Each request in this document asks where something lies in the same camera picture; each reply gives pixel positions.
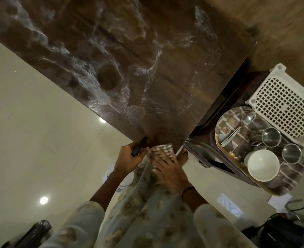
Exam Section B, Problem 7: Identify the dark wooden stool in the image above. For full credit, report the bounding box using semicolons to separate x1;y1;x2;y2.
182;70;271;188

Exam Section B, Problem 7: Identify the steel tumbler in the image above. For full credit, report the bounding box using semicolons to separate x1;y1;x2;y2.
261;127;282;148
282;143;302;164

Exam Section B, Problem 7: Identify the pale floral garment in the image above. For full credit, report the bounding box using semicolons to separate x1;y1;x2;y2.
39;152;258;248

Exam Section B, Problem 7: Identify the steel flat knife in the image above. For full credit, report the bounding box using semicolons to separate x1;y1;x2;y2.
221;126;242;147

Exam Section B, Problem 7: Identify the white plastic lattice basket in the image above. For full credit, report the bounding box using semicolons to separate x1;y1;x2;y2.
245;63;304;150

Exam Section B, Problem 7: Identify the person's foot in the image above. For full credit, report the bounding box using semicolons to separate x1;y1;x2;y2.
177;149;189;168

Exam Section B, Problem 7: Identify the person's left forearm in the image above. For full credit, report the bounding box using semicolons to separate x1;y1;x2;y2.
90;171;129;213

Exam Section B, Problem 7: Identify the person's left hand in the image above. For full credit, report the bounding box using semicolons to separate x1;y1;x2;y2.
113;142;150;176

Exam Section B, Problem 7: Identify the striped cup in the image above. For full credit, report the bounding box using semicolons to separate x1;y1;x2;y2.
152;143;175;162

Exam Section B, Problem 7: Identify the person's right forearm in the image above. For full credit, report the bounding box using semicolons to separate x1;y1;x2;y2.
181;185;210;213

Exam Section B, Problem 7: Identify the white paper sheet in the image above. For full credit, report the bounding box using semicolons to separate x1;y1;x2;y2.
267;194;293;213

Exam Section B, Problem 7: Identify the black wrist band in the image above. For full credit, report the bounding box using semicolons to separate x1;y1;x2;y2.
181;186;195;199

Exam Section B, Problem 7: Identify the black glossy case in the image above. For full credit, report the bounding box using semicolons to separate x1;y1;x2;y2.
1;220;52;248

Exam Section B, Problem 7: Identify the black cable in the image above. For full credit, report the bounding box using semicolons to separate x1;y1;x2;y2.
289;197;304;213

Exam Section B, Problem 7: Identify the person's right hand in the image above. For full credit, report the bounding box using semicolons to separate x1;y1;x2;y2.
148;148;193;196

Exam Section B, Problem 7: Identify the white bowl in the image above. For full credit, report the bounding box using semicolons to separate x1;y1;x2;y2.
247;149;280;183

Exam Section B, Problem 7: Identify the black handle tool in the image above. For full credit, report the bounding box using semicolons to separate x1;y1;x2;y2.
130;136;148;157

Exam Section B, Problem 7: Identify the oval brick print tray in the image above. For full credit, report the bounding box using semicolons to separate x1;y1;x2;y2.
214;106;304;197

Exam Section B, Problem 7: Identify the black bag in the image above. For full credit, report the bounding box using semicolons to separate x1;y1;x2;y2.
241;213;304;248

